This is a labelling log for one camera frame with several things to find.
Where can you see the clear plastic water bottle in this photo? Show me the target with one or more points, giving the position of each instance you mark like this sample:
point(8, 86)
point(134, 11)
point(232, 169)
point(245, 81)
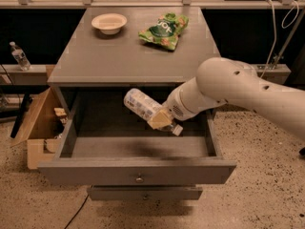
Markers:
point(145, 107)

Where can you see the white paper bowl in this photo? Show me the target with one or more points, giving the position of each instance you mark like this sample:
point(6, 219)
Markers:
point(109, 23)

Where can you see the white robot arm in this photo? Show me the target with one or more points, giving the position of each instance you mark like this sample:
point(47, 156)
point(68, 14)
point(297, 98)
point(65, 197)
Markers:
point(219, 81)

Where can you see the grey cabinet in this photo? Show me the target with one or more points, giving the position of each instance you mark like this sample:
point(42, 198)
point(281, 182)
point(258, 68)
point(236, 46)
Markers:
point(93, 59)

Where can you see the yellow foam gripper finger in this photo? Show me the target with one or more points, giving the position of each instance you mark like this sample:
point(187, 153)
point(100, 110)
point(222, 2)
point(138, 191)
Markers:
point(161, 119)

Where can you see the green snack bag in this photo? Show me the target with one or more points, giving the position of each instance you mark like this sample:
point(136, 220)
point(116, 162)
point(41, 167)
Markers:
point(165, 33)

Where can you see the small water bottle on ledge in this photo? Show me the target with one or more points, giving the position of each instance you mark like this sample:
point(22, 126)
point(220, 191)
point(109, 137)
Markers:
point(19, 55)

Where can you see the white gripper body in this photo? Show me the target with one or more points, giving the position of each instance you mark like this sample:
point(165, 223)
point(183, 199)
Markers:
point(173, 107)

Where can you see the metal top drawer knob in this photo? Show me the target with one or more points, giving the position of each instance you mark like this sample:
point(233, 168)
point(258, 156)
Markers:
point(139, 179)

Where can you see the grey open top drawer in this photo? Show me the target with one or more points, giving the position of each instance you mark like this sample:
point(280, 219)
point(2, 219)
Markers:
point(105, 144)

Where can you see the grey lower drawer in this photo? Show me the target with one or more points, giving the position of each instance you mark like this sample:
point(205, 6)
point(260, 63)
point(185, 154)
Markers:
point(145, 192)

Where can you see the open cardboard box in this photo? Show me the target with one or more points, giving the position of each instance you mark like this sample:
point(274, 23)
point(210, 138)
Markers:
point(40, 129)

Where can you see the black table leg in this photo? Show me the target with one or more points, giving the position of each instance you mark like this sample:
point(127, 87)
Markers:
point(21, 112)

